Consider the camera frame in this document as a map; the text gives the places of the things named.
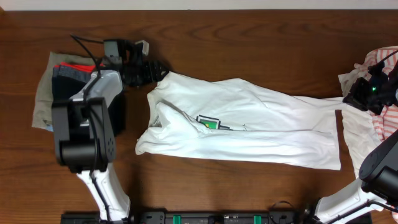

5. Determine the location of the white t-shirt with pixel logo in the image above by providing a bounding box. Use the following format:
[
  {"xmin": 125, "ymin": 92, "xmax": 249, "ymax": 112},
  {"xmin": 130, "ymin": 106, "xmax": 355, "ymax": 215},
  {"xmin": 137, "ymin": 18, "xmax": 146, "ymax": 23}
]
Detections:
[{"xmin": 136, "ymin": 73, "xmax": 343, "ymax": 170}]

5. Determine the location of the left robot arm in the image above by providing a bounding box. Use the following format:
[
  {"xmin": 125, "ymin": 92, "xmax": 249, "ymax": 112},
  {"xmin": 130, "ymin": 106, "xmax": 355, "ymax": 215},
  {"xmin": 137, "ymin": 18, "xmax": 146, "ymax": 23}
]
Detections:
[{"xmin": 52, "ymin": 39, "xmax": 169, "ymax": 223}]

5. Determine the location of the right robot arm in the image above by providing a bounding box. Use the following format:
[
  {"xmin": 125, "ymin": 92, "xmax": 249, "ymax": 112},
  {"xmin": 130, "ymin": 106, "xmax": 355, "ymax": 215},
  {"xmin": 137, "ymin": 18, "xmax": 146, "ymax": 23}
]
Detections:
[{"xmin": 302, "ymin": 58, "xmax": 397, "ymax": 223}]

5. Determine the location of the red white striped garment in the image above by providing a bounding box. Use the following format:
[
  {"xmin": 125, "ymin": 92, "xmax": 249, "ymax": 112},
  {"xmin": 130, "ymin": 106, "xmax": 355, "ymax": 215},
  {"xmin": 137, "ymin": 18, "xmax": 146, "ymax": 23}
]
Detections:
[{"xmin": 354, "ymin": 46, "xmax": 397, "ymax": 142}]

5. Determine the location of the white garment in pile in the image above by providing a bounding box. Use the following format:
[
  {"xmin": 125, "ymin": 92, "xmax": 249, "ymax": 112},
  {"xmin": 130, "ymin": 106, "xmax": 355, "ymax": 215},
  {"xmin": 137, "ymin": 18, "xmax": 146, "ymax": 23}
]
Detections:
[{"xmin": 338, "ymin": 67, "xmax": 382, "ymax": 178}]

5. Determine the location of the red folded garment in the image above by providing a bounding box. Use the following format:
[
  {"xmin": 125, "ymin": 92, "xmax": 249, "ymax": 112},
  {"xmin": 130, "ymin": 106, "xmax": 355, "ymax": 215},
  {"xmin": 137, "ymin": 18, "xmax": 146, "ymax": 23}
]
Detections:
[{"xmin": 54, "ymin": 62, "xmax": 95, "ymax": 73}]

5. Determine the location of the black boxer shorts grey waistband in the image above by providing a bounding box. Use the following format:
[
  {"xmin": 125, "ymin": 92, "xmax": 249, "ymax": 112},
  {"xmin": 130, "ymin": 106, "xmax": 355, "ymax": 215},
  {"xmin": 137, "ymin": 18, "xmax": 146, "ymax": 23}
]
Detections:
[{"xmin": 52, "ymin": 67, "xmax": 126, "ymax": 136}]

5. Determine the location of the khaki folded garment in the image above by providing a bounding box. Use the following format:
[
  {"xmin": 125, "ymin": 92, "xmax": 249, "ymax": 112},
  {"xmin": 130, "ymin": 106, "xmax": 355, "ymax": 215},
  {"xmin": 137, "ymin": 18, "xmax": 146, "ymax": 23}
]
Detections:
[{"xmin": 32, "ymin": 52, "xmax": 94, "ymax": 132}]

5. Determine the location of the right black cable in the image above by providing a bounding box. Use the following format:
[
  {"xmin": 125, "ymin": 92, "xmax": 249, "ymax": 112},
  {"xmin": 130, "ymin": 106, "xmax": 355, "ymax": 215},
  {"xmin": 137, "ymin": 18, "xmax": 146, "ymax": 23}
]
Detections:
[{"xmin": 326, "ymin": 49, "xmax": 398, "ymax": 224}]

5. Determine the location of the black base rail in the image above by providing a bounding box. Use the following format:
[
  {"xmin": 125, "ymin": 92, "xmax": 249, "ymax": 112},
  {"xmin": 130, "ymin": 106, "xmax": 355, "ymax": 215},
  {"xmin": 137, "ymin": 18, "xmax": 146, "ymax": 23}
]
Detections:
[{"xmin": 60, "ymin": 211, "xmax": 373, "ymax": 224}]

